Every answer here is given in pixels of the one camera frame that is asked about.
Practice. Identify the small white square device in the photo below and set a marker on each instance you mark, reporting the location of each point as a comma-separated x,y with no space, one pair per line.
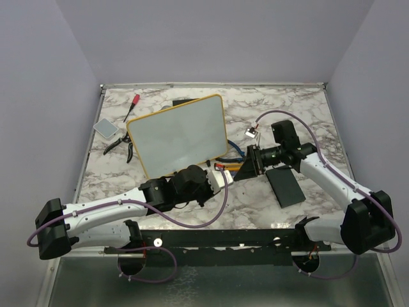
105,128

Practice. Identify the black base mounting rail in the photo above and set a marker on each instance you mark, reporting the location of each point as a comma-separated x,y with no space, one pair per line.
219,247

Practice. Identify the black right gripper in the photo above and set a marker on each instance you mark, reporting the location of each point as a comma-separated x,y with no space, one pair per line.
251,167

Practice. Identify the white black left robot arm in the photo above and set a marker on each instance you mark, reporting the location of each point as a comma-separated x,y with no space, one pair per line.
61,228

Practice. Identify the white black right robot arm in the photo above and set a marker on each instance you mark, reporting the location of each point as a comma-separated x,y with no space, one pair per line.
367,215

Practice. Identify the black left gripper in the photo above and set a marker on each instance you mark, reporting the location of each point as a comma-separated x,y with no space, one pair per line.
209,192

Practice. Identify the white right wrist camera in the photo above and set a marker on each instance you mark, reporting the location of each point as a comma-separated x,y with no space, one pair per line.
253,133

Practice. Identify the yellow framed whiteboard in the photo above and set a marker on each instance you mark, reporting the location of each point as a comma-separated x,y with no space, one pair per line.
175,138

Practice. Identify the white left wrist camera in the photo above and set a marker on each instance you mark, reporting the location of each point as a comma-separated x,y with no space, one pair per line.
219,178

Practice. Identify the black rectangular eraser block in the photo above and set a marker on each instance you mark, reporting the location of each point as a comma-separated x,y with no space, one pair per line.
285,186

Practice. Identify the red handled screwdriver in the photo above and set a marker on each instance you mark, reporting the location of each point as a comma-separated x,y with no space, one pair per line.
134,102

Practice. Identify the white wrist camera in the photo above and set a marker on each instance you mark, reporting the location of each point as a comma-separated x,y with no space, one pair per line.
253,133
219,178

